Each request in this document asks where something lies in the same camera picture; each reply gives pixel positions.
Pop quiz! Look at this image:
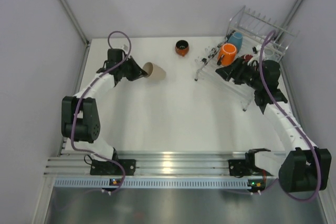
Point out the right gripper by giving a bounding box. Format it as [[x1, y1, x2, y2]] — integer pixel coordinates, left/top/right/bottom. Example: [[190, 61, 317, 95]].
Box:
[[215, 57, 263, 91]]

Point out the orange mug black handle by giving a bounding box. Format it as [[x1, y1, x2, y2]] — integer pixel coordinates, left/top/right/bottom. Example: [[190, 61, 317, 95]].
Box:
[[216, 43, 237, 67]]

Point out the beige tumbler cup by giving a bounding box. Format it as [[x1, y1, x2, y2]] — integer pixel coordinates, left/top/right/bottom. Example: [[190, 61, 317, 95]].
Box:
[[143, 62, 166, 81]]

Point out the white and red mug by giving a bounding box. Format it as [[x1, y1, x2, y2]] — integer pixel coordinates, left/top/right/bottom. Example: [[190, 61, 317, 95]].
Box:
[[241, 54, 253, 62]]

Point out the blue ceramic mug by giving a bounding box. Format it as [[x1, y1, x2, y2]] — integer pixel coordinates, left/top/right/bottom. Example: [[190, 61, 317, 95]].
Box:
[[227, 31, 243, 51]]

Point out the grey ceramic mug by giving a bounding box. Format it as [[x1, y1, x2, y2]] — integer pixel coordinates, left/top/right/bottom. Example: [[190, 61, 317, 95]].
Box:
[[263, 48, 276, 60]]

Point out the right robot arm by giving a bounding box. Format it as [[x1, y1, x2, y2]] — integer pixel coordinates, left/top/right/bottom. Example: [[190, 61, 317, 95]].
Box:
[[215, 58, 332, 193]]

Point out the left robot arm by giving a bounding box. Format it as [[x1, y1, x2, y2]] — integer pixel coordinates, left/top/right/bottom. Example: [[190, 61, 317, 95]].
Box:
[[61, 48, 147, 175]]

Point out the silver metal dish rack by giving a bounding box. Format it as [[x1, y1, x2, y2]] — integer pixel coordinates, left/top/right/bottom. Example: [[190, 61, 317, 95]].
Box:
[[194, 6, 300, 111]]

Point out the black and red bowl cup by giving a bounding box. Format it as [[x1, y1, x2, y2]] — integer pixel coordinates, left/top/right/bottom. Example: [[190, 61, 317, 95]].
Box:
[[175, 40, 190, 57]]

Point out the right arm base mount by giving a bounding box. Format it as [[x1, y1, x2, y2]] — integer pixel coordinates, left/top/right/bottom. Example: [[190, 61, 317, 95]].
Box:
[[228, 159, 250, 178]]

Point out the aluminium mounting rail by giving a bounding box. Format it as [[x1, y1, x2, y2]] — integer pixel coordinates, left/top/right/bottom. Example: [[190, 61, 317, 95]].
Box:
[[44, 151, 245, 177]]

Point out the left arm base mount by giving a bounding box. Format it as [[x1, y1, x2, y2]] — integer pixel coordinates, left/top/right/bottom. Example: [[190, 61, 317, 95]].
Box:
[[90, 159, 137, 176]]

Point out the slotted cable duct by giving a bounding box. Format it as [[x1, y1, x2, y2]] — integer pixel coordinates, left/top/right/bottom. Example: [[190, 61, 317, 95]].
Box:
[[54, 177, 256, 189]]

